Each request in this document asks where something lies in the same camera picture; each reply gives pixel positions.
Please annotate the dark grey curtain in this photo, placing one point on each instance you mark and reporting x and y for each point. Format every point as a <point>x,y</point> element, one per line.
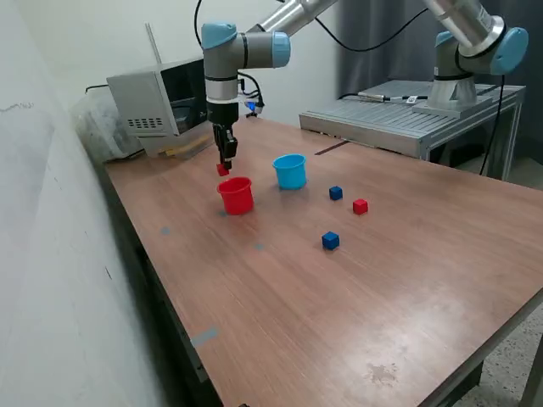
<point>382,72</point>

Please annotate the blue cube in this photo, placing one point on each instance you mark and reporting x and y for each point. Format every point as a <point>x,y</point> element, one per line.
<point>330,241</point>
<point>335,193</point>

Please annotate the clear acrylic microwave stand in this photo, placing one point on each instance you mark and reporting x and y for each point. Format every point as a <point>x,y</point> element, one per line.
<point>199,142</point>

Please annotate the small grey tape mark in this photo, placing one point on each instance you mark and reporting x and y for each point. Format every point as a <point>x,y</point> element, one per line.
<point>165,231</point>

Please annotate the long grey tape strip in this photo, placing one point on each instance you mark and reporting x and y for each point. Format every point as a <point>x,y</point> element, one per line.
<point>205,337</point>

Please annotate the silver microwave oven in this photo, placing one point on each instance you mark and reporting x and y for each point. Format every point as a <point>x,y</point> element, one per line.
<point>140,97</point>

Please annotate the blue plastic cup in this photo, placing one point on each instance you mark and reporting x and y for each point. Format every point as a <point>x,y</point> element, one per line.
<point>290,176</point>

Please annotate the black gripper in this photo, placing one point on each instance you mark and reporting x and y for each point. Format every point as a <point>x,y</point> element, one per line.
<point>222,113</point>

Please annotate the wooden stick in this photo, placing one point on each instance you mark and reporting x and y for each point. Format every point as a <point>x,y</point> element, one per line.
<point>186,146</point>

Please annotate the red cube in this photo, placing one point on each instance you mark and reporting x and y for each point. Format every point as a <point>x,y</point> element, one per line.
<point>221,171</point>
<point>360,207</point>

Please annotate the silver blue UR5e robot arm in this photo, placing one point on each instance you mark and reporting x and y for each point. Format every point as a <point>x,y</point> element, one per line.
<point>254,48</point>

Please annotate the aluminium robot base table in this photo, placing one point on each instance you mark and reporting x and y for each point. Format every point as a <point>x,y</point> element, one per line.
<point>382,118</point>

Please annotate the red plastic cup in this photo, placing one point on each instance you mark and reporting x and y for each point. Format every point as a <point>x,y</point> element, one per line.
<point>235,199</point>

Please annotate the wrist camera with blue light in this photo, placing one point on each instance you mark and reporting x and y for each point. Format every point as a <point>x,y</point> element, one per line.
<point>251,104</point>

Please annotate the thin white rod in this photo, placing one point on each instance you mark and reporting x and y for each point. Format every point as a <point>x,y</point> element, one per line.
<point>152,42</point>

